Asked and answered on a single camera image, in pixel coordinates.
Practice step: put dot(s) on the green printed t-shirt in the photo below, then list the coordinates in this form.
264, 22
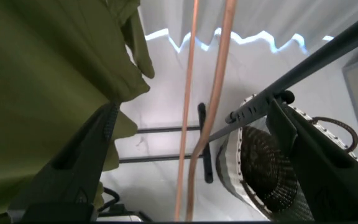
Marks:
42, 77

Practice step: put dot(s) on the white laundry basket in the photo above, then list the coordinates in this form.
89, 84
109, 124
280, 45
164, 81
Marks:
266, 161

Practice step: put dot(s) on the pink clothes hanger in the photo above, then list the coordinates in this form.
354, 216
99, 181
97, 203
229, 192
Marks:
221, 62

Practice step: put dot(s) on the black clothes rack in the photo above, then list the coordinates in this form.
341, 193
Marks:
322, 56

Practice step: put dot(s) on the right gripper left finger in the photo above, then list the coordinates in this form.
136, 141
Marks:
64, 177

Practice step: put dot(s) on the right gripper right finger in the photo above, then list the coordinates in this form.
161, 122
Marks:
331, 174

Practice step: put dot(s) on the white curtain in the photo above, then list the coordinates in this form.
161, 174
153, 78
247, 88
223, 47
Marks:
259, 15

